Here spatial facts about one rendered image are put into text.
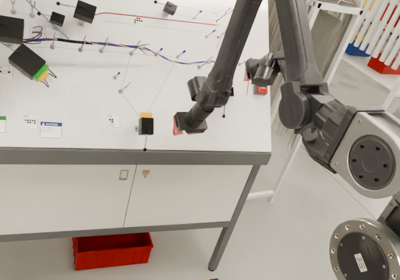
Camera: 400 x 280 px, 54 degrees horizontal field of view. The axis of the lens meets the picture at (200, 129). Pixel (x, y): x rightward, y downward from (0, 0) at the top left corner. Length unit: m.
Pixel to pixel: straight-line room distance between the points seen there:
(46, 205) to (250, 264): 1.28
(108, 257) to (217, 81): 1.32
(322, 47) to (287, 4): 1.65
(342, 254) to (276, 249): 1.59
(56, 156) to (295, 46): 0.96
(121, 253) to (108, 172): 0.65
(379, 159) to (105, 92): 1.08
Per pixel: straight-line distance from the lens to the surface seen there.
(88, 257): 2.14
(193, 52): 1.68
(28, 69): 1.37
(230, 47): 1.07
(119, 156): 1.52
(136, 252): 2.19
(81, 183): 1.64
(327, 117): 0.77
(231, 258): 2.45
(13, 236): 1.83
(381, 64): 4.49
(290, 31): 0.89
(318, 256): 2.76
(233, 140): 1.69
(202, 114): 1.20
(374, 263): 1.01
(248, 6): 1.03
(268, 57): 1.48
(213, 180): 1.80
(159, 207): 1.82
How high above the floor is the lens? 1.76
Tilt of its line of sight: 30 degrees down
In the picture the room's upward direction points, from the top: 17 degrees clockwise
